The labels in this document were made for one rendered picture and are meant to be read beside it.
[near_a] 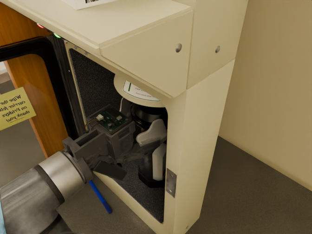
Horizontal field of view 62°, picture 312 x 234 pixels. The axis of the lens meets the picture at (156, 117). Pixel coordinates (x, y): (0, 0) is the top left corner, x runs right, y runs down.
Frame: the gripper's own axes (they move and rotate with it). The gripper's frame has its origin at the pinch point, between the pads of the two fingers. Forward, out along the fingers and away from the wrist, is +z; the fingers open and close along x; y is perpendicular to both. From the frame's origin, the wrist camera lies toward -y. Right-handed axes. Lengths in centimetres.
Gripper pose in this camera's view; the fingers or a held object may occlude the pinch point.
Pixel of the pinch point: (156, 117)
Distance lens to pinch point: 56.1
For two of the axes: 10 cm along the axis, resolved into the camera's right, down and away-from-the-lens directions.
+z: 7.0, -5.0, 5.1
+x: -7.2, -4.6, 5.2
